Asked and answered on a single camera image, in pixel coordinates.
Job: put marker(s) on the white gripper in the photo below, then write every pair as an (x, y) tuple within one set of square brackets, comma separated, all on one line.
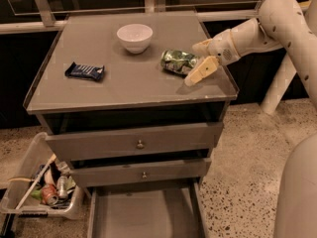
[(222, 48)]

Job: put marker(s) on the crushed green soda can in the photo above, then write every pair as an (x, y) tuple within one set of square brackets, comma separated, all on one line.
[(178, 62)]

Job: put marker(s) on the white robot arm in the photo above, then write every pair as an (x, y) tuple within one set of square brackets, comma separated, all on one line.
[(279, 24)]

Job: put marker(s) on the grey drawer cabinet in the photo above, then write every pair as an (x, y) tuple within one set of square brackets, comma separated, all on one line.
[(135, 92)]

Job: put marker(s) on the middle grey drawer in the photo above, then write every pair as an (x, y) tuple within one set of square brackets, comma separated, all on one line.
[(122, 174)]

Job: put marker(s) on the bottom grey open drawer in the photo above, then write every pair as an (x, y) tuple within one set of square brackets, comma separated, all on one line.
[(157, 209)]

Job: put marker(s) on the top grey drawer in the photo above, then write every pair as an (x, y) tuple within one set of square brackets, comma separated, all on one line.
[(138, 141)]

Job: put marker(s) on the silver can in bin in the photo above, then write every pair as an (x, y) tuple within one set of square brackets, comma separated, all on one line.
[(62, 187)]

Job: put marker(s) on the red soda can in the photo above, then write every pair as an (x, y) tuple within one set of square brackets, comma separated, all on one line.
[(49, 194)]

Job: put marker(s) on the white ceramic bowl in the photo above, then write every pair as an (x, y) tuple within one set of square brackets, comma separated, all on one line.
[(135, 38)]

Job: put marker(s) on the metal railing with glass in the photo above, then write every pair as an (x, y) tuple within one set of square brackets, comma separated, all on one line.
[(31, 16)]

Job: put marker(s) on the dark blue snack bar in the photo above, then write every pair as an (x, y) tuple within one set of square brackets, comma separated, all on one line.
[(87, 72)]

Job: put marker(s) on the white stick in bin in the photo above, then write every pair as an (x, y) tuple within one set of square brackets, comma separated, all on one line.
[(37, 179)]

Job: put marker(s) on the white diagonal support post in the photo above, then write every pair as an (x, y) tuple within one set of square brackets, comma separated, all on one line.
[(278, 86)]

